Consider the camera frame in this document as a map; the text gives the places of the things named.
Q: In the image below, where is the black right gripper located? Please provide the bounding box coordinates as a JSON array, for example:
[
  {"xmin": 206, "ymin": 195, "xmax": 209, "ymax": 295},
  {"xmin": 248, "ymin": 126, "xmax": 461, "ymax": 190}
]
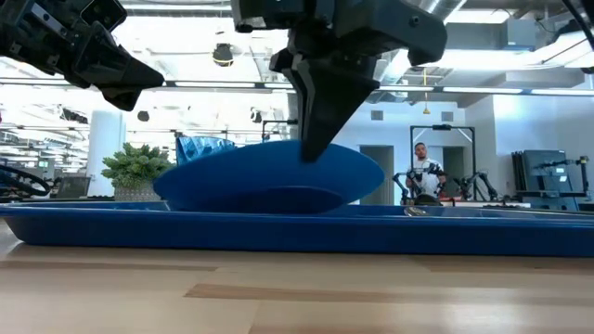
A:
[{"xmin": 229, "ymin": 0, "xmax": 449, "ymax": 164}]

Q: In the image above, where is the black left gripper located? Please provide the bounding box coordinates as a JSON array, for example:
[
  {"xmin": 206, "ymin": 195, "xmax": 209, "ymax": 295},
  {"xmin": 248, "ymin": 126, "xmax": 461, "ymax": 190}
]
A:
[{"xmin": 0, "ymin": 0, "xmax": 165, "ymax": 113}]

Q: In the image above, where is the blue patterned translucent cup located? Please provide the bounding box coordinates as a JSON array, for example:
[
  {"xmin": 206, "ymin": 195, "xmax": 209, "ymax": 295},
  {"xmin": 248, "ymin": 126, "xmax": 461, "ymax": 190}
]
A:
[{"xmin": 174, "ymin": 135, "xmax": 239, "ymax": 167}]

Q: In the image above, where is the blue round plate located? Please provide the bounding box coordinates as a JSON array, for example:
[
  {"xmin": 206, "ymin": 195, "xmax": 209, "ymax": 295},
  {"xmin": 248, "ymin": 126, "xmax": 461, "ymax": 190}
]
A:
[{"xmin": 152, "ymin": 139, "xmax": 386, "ymax": 215}]

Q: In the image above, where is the blue plastic tray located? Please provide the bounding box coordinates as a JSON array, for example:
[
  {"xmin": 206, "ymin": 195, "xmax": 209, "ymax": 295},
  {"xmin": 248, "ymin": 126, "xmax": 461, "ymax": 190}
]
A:
[{"xmin": 0, "ymin": 199, "xmax": 594, "ymax": 258}]

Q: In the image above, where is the black round ceiling fixture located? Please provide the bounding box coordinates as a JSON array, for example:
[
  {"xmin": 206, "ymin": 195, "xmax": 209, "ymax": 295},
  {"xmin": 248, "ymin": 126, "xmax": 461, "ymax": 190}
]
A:
[{"xmin": 212, "ymin": 42, "xmax": 235, "ymax": 68}]

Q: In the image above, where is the ceiling light strip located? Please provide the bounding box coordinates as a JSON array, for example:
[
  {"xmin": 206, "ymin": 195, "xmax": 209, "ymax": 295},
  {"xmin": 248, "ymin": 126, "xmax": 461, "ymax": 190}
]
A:
[
  {"xmin": 378, "ymin": 84, "xmax": 594, "ymax": 96},
  {"xmin": 0, "ymin": 78, "xmax": 298, "ymax": 91}
]

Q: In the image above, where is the green potted plant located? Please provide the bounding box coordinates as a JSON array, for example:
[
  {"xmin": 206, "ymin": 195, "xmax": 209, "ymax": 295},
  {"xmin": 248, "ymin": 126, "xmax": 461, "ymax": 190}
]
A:
[{"xmin": 101, "ymin": 142, "xmax": 175, "ymax": 202}]

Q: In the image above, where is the dark laptop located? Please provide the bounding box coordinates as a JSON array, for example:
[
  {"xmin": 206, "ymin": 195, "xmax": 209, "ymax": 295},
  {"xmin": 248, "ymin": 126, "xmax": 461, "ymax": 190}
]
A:
[{"xmin": 57, "ymin": 175, "xmax": 92, "ymax": 199}]

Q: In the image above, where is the black curved object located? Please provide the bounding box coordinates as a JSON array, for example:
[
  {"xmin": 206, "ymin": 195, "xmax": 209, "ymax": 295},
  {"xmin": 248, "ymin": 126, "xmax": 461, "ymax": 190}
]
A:
[{"xmin": 0, "ymin": 163, "xmax": 52, "ymax": 199}]

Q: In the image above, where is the person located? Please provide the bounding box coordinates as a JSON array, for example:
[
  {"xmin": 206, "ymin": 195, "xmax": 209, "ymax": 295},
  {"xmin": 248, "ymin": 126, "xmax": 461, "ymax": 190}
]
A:
[{"xmin": 405, "ymin": 141, "xmax": 448, "ymax": 206}]

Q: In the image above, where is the dark equipment rack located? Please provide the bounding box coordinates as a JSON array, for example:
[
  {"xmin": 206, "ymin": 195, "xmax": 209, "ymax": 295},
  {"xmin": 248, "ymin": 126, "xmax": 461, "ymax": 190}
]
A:
[{"xmin": 510, "ymin": 148, "xmax": 591, "ymax": 212}]

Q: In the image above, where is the black metal rig frame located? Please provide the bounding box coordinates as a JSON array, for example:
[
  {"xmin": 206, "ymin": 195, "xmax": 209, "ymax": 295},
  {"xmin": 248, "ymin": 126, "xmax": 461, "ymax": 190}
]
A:
[
  {"xmin": 408, "ymin": 123, "xmax": 477, "ymax": 201},
  {"xmin": 260, "ymin": 119, "xmax": 299, "ymax": 143}
]

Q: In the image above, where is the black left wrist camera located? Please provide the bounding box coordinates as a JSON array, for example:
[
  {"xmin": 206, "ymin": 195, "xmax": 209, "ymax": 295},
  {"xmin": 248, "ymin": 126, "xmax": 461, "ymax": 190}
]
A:
[{"xmin": 79, "ymin": 0, "xmax": 128, "ymax": 33}]

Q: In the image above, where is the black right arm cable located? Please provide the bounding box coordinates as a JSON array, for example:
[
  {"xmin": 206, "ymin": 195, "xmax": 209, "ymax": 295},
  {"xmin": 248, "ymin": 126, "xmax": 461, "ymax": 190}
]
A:
[{"xmin": 562, "ymin": 0, "xmax": 594, "ymax": 50}]

